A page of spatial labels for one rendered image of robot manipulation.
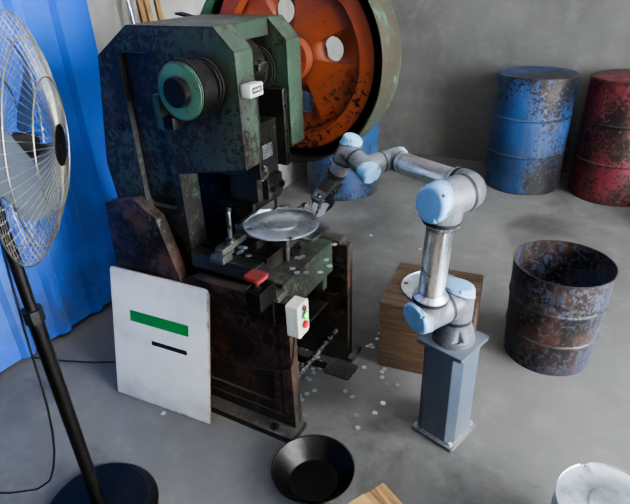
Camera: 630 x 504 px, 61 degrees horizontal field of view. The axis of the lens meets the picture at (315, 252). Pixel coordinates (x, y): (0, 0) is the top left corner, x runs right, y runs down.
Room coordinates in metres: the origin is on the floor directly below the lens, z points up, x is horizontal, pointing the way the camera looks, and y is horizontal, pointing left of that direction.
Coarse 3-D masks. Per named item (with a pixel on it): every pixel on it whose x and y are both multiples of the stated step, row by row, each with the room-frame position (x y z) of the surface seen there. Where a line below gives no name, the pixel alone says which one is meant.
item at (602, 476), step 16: (576, 464) 1.07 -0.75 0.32; (592, 464) 1.07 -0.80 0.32; (560, 480) 1.02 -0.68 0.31; (576, 480) 1.02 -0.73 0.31; (592, 480) 1.02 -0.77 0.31; (608, 480) 1.02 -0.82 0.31; (624, 480) 1.02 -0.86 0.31; (560, 496) 0.97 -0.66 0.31; (576, 496) 0.97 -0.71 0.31; (592, 496) 0.96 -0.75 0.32; (608, 496) 0.96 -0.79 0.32; (624, 496) 0.96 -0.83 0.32
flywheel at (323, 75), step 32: (224, 0) 2.34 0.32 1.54; (256, 0) 2.31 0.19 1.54; (320, 0) 2.16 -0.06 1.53; (352, 0) 2.06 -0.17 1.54; (320, 32) 2.17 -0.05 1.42; (352, 32) 2.10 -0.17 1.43; (320, 64) 2.17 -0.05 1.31; (352, 64) 2.10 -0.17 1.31; (320, 96) 2.17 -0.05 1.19; (352, 96) 2.07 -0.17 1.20; (320, 128) 2.15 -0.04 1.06; (352, 128) 2.13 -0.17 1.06
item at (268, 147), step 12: (264, 120) 1.89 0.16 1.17; (264, 132) 1.86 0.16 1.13; (264, 144) 1.86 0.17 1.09; (276, 144) 1.92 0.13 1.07; (264, 156) 1.85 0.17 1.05; (276, 156) 1.92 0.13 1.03; (276, 168) 1.91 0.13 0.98; (240, 180) 1.84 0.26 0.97; (252, 180) 1.81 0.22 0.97; (264, 180) 1.82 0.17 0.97; (276, 180) 1.85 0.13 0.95; (240, 192) 1.84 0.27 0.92; (252, 192) 1.81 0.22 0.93; (264, 192) 1.82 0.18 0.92; (276, 192) 1.85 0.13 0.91
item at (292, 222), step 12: (252, 216) 1.92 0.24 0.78; (264, 216) 1.92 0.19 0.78; (276, 216) 1.92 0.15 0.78; (288, 216) 1.90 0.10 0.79; (300, 216) 1.91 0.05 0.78; (312, 216) 1.90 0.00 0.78; (252, 228) 1.81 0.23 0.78; (264, 228) 1.81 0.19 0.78; (276, 228) 1.79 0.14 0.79; (288, 228) 1.79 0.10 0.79; (300, 228) 1.80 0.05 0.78; (312, 228) 1.79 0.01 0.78; (276, 240) 1.70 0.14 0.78
